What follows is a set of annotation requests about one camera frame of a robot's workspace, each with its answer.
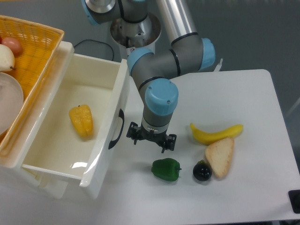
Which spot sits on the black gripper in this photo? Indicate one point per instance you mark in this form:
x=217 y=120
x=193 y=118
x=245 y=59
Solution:
x=136 y=133

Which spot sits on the white top drawer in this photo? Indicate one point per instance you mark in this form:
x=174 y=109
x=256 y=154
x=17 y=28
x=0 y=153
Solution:
x=75 y=142

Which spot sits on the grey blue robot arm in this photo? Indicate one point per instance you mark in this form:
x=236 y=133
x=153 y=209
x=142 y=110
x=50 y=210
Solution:
x=158 y=51

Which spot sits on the green bell pepper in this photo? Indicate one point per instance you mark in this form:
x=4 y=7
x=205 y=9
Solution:
x=166 y=169

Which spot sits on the yellow banana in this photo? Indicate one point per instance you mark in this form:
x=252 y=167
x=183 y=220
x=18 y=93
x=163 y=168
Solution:
x=209 y=138

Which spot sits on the bread slice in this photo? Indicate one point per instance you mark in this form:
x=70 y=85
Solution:
x=220 y=155

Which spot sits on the yellow bell pepper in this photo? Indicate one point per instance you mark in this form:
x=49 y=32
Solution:
x=82 y=120

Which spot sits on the white bowl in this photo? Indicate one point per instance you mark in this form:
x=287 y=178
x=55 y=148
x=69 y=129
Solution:
x=11 y=101

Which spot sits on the orange woven basket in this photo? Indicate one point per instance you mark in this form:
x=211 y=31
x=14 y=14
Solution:
x=39 y=43

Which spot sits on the black corner device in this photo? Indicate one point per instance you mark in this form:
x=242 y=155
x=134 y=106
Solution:
x=294 y=196

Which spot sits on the white pear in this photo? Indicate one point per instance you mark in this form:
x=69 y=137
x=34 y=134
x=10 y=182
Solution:
x=7 y=59

